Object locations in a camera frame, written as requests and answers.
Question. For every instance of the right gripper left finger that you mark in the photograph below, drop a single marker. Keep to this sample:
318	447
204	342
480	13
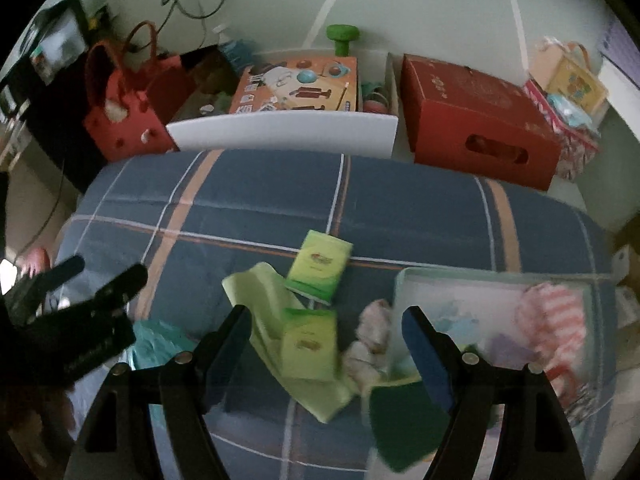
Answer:
116	440

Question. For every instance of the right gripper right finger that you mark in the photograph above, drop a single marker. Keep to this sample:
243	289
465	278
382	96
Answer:
535	440

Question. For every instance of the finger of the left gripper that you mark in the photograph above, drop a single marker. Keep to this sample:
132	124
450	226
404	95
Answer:
119	291
29	292

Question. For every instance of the pink white chevron cloth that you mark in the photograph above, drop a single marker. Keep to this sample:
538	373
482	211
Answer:
551	317

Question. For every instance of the yellow green sponge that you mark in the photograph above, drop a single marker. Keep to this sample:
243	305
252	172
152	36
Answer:
407	425

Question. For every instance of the blue plaid bedsheet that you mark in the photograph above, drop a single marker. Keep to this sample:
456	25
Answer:
194	219

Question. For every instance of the light green cloth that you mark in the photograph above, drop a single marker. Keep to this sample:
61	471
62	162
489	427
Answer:
262	289

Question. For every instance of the white tray with green rim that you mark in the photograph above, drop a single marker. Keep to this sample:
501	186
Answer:
479	307

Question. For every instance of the green tissue pack near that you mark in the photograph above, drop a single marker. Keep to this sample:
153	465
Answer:
309	345

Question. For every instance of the green tissue pack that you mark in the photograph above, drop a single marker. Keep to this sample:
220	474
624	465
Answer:
309	345
318	267

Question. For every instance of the red tote bag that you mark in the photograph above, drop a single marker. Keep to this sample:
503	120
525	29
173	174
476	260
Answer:
129	110

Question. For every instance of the green tissue pack far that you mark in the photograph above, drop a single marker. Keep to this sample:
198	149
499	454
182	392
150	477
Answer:
318	267

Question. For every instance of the black monitor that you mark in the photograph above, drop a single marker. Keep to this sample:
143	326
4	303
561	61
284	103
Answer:
56	37

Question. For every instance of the orange illustrated box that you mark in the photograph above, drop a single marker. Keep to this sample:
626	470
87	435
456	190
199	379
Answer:
325	83

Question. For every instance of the white foam board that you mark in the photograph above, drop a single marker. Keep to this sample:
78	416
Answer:
349	133

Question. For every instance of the red white patterned basket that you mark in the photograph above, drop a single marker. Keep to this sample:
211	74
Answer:
578	146

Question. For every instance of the green dumbbell toy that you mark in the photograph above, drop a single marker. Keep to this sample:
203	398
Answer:
342	35

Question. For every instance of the red cardboard box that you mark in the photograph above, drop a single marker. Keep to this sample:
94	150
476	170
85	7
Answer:
462	119

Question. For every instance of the beige gift bag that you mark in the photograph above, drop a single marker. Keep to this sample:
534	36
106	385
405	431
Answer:
564	68

